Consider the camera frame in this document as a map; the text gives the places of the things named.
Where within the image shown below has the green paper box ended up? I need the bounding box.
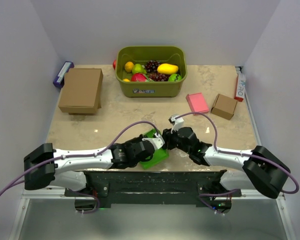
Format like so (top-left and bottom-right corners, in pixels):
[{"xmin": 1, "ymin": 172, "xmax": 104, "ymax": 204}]
[{"xmin": 139, "ymin": 129, "xmax": 170, "ymax": 170}]

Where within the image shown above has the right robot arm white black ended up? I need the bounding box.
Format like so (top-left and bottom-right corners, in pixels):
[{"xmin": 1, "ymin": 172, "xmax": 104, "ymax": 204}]
[{"xmin": 162, "ymin": 127, "xmax": 291, "ymax": 199}]

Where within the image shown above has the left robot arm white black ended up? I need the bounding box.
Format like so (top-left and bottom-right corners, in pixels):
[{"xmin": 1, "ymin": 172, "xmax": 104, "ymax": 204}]
[{"xmin": 23, "ymin": 134, "xmax": 165, "ymax": 196}]

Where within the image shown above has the pink box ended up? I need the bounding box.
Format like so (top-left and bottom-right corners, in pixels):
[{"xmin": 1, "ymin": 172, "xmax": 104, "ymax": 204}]
[{"xmin": 186, "ymin": 92, "xmax": 210, "ymax": 114}]

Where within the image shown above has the small brown cardboard box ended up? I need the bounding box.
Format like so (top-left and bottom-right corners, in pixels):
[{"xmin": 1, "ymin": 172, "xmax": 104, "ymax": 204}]
[{"xmin": 210, "ymin": 93, "xmax": 238, "ymax": 120}]

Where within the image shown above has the red white box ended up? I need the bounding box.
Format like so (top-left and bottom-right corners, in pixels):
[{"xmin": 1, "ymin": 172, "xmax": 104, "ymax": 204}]
[{"xmin": 234, "ymin": 73, "xmax": 246, "ymax": 102}]

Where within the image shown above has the large brown cardboard box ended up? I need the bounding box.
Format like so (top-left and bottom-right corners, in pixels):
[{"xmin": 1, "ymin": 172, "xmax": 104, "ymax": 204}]
[{"xmin": 58, "ymin": 68, "xmax": 103, "ymax": 115}]

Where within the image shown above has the purple white box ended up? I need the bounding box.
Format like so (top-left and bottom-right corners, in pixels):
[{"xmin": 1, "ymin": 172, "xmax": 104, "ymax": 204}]
[{"xmin": 53, "ymin": 61, "xmax": 75, "ymax": 89}]

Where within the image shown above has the green round fruit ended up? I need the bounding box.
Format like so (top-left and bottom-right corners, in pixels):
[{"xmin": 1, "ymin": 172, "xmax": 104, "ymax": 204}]
[{"xmin": 168, "ymin": 73, "xmax": 182, "ymax": 82}]

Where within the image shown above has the dark grapes lower bunch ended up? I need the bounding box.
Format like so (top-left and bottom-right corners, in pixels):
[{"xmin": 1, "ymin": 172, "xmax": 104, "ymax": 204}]
[{"xmin": 148, "ymin": 72, "xmax": 170, "ymax": 82}]

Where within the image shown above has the dark grapes bunch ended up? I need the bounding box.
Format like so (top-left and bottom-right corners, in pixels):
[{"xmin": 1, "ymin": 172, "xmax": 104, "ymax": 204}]
[
  {"xmin": 144, "ymin": 60, "xmax": 161, "ymax": 74},
  {"xmin": 148, "ymin": 72, "xmax": 170, "ymax": 82}
]

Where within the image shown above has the red dragon fruit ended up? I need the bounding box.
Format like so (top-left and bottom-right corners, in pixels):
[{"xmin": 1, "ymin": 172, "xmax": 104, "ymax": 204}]
[{"xmin": 130, "ymin": 73, "xmax": 150, "ymax": 82}]

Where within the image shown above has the yellow mango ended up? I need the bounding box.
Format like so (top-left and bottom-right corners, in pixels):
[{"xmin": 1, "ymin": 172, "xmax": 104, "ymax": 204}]
[{"xmin": 157, "ymin": 63, "xmax": 179, "ymax": 75}]

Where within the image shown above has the dark grapes upper bunch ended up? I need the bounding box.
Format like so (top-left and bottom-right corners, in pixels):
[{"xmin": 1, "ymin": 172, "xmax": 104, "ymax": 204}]
[{"xmin": 144, "ymin": 60, "xmax": 161, "ymax": 74}]

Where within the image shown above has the green pear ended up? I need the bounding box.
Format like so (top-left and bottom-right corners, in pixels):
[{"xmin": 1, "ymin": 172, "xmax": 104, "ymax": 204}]
[{"xmin": 131, "ymin": 63, "xmax": 147, "ymax": 75}]

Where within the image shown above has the olive green plastic bin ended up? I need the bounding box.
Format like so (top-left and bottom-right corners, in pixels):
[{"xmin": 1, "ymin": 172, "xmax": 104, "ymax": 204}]
[{"xmin": 115, "ymin": 45, "xmax": 187, "ymax": 98}]

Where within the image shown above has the red fruit behind bin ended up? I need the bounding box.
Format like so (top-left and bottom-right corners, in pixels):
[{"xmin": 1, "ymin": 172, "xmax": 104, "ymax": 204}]
[{"xmin": 112, "ymin": 59, "xmax": 117, "ymax": 70}]

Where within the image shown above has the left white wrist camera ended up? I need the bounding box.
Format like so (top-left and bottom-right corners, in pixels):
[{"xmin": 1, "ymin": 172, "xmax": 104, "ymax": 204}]
[{"xmin": 142, "ymin": 133, "xmax": 165, "ymax": 151}]

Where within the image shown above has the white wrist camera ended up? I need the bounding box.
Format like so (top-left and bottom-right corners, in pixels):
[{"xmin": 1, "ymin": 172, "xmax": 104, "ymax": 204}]
[
  {"xmin": 142, "ymin": 133, "xmax": 165, "ymax": 151},
  {"xmin": 168, "ymin": 114, "xmax": 184, "ymax": 133}
]

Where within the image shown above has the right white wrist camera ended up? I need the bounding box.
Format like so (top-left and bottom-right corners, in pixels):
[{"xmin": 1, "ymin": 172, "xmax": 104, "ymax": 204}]
[{"xmin": 168, "ymin": 114, "xmax": 184, "ymax": 133}]

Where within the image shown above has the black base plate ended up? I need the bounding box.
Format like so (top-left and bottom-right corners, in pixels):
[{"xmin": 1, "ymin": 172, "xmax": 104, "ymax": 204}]
[{"xmin": 64, "ymin": 170, "xmax": 242, "ymax": 213}]

